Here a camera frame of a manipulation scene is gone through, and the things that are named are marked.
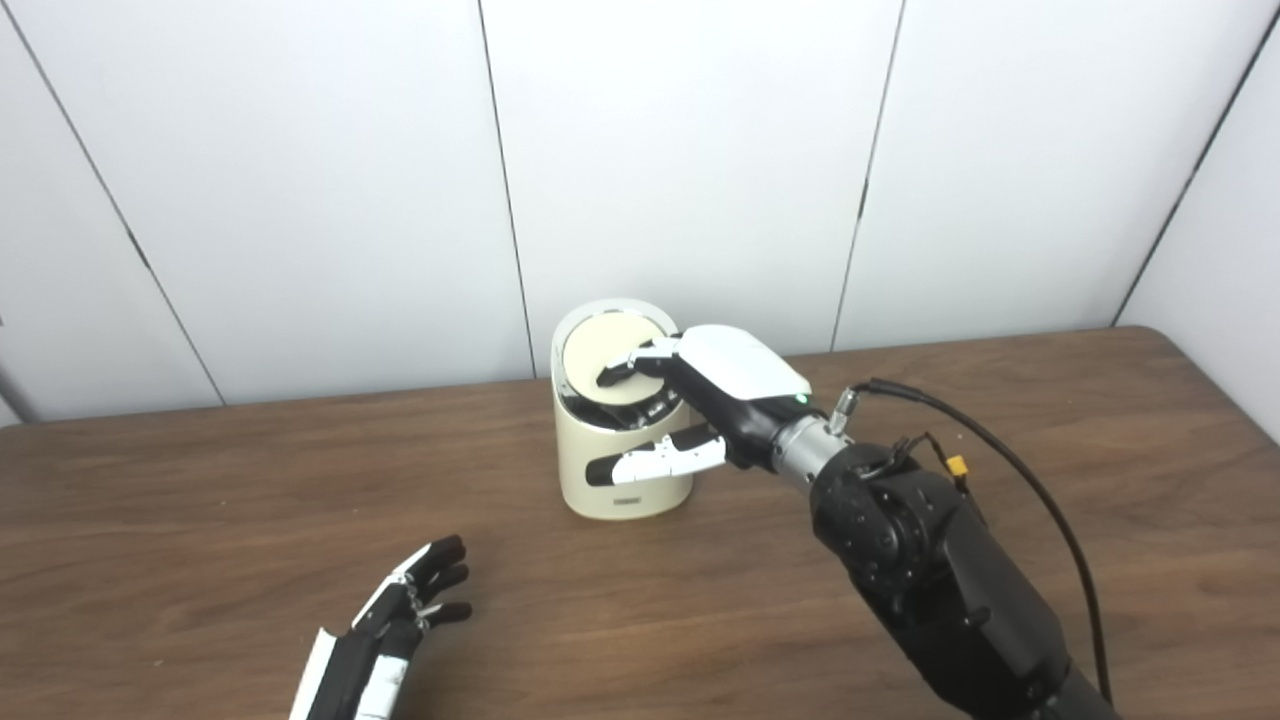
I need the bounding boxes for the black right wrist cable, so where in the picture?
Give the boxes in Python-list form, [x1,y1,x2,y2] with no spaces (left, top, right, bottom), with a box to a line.
[828,378,1113,701]

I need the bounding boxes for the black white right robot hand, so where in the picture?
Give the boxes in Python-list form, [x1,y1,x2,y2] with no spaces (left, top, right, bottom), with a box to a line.
[585,324,813,488]

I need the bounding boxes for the cream-colored round bin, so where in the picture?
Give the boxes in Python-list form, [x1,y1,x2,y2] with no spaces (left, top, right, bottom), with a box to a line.
[551,299,696,521]

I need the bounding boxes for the cream round bin lid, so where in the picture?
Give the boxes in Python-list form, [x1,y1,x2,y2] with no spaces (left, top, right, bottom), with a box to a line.
[562,311,681,406]

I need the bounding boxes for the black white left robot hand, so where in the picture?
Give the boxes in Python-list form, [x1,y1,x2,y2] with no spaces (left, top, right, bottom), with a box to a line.
[290,535,473,720]

